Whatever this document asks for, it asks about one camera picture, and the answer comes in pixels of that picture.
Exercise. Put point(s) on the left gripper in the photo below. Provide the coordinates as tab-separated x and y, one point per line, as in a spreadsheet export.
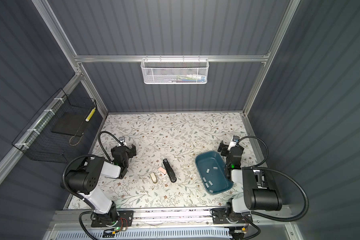
131	152

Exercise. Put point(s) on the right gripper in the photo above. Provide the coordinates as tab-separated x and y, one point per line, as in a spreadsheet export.
225	148

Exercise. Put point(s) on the pink mini stapler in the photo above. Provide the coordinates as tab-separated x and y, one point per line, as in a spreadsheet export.
162	171

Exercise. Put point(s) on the black stapler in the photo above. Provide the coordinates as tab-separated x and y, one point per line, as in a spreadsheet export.
170	171

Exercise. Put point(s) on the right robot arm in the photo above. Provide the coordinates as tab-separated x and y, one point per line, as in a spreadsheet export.
259	188

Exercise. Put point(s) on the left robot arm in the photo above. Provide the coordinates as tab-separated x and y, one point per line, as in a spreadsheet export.
81	175

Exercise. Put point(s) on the teal plastic tray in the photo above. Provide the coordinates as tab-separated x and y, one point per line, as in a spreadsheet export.
220	182

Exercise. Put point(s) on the yellow marker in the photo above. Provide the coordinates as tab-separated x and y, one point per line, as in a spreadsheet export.
90	115

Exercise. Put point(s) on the black pad in basket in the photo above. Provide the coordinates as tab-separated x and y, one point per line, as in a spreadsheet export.
70	124

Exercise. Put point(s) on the tubes in white basket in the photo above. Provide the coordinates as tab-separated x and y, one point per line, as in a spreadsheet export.
188	79

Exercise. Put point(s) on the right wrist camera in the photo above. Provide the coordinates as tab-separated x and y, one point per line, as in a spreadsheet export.
234	141

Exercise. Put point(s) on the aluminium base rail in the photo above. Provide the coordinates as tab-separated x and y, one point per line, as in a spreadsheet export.
148	218

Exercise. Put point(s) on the black wire basket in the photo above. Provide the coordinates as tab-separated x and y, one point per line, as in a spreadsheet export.
38	143

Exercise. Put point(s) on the white wire mesh basket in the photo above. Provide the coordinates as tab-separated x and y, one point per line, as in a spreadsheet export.
156	73

